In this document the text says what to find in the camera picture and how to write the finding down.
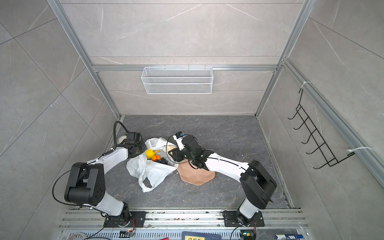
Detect yellow fake lemon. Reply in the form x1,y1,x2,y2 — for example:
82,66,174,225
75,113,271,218
146,149,156,160

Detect pink scalloped plate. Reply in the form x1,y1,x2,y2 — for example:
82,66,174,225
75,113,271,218
178,160,216,186

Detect white plastic bag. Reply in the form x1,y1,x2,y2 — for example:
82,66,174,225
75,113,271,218
126,138,178,193

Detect orange fake fruit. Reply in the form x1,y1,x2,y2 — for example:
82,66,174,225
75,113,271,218
151,155,162,162

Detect dark fake grape bunch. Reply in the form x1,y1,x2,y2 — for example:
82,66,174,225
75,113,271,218
155,158,168,165

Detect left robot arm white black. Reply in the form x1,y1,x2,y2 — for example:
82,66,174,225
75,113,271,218
52,132,145,222

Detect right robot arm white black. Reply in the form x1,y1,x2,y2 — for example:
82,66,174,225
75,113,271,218
167,132,277,224

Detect beige fake fruit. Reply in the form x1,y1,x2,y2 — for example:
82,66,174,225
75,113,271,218
166,145,178,153

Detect small white round clock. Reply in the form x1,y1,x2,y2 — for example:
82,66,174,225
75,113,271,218
117,136,127,144

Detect blue yellow box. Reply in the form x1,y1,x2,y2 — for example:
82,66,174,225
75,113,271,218
182,232,222,240

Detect green circuit board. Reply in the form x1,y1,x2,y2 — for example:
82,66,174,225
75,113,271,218
240,230,257,240

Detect black corrugated cable hose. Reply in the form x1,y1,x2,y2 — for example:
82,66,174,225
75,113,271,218
112,120,129,149

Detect white wire mesh basket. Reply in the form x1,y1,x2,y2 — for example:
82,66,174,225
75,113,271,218
141,67,214,95

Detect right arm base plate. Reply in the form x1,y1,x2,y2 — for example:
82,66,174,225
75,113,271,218
222,211,265,227

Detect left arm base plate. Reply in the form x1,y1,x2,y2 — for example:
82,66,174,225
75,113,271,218
103,211,147,228

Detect black wire hook rack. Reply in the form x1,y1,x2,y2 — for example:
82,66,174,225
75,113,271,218
288,89,355,170

